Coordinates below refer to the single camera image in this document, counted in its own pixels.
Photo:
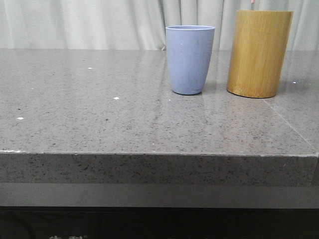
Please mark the bamboo cylindrical holder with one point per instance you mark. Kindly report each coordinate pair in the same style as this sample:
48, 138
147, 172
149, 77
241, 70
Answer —
258, 51

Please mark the white pleated curtain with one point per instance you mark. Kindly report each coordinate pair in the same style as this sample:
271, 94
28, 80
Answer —
139, 24

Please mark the blue plastic cup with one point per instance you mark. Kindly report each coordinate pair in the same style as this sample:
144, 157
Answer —
188, 50

